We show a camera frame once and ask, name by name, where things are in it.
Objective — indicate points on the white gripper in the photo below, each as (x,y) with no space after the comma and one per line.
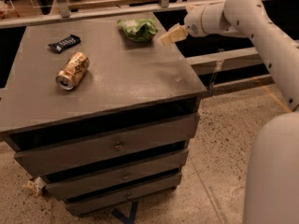
(192,22)

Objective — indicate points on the green rice chip bag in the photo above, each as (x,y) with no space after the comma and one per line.
(138,30)

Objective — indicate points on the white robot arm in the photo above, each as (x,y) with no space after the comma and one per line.
(272,186)

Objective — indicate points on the orange soda can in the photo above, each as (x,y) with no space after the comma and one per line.
(73,72)

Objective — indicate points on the black candy bar wrapper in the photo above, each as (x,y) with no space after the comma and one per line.
(65,44)

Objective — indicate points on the grey drawer cabinet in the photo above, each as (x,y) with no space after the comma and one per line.
(126,86)

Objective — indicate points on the top grey drawer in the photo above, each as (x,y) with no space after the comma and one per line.
(53,159)

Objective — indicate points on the grey drawer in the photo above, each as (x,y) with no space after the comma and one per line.
(123,195)
(53,159)
(84,184)

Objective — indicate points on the middle grey drawer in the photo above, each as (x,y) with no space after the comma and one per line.
(84,184)

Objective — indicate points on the bottom grey drawer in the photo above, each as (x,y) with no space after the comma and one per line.
(123,195)

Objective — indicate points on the crumpled paper scrap on floor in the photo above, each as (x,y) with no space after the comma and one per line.
(36,185)

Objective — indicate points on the grey metal railing frame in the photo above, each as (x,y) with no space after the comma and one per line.
(149,6)

